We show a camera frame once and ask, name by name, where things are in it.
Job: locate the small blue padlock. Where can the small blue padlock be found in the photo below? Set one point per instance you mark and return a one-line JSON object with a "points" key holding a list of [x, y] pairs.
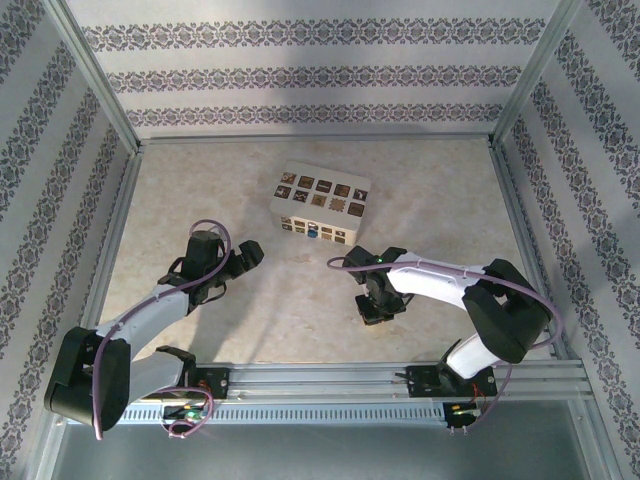
{"points": [[311, 232]]}

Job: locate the white box with picture tiles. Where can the white box with picture tiles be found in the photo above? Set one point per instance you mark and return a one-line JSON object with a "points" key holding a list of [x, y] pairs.
{"points": [[322, 192]]}

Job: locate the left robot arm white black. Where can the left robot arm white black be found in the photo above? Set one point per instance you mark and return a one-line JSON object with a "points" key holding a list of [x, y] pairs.
{"points": [[150, 310]]}

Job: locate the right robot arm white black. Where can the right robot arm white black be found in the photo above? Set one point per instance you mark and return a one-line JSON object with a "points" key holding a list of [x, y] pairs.
{"points": [[435, 282]]}

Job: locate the right circuit board with light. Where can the right circuit board with light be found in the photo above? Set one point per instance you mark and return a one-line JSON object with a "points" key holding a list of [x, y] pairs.
{"points": [[462, 411]]}

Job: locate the circuit board with light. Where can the circuit board with light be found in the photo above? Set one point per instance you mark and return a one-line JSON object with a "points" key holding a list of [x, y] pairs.
{"points": [[187, 413], [462, 411]]}

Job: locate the grey sheet metal panel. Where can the grey sheet metal panel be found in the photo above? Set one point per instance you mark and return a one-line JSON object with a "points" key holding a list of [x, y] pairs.
{"points": [[320, 452]]}

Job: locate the left circuit board with light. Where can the left circuit board with light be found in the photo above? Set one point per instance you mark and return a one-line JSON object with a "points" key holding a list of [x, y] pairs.
{"points": [[187, 413]]}

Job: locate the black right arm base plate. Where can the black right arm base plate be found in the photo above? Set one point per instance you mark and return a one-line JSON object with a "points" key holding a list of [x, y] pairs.
{"points": [[422, 380]]}

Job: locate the aluminium mounting rail beam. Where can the aluminium mounting rail beam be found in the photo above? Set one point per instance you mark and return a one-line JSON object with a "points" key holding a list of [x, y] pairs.
{"points": [[320, 377]]}

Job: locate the aluminium table edge rail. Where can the aluminium table edge rail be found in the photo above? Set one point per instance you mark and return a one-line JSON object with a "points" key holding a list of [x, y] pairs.
{"points": [[112, 250], [530, 250], [315, 140]]}

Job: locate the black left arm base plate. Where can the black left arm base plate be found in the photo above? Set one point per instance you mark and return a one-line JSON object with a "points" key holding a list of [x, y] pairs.
{"points": [[215, 382]]}

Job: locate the aluminium corner post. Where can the aluminium corner post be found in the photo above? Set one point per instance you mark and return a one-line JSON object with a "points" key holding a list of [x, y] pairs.
{"points": [[95, 75], [535, 75]]}

